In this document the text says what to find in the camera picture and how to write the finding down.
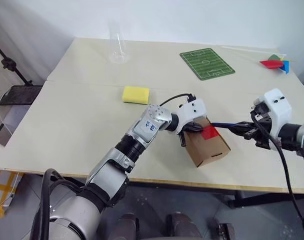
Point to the blue tool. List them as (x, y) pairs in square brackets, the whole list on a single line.
[(224, 124)]

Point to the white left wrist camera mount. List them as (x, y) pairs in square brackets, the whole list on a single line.
[(194, 110)]

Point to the green soccer field mat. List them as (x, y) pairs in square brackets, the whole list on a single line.
[(206, 63)]

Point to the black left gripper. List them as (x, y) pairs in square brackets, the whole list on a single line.
[(189, 127)]

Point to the brown cardboard box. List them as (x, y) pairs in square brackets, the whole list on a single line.
[(206, 150)]

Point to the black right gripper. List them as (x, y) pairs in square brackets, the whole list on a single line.
[(263, 125)]

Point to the black metal stand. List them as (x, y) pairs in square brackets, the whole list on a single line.
[(19, 95)]

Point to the colourful pinwheel with white stick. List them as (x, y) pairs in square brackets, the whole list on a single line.
[(272, 63)]

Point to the clear plastic cylinder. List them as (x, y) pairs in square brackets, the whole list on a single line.
[(119, 58)]

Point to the yellow sponge with green base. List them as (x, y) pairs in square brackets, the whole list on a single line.
[(135, 94)]

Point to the white sheet with yellow tape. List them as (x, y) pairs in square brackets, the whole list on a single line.
[(4, 185)]

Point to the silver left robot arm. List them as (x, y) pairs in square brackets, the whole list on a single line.
[(141, 127)]

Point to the red tape strip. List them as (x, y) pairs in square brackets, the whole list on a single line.
[(210, 132)]

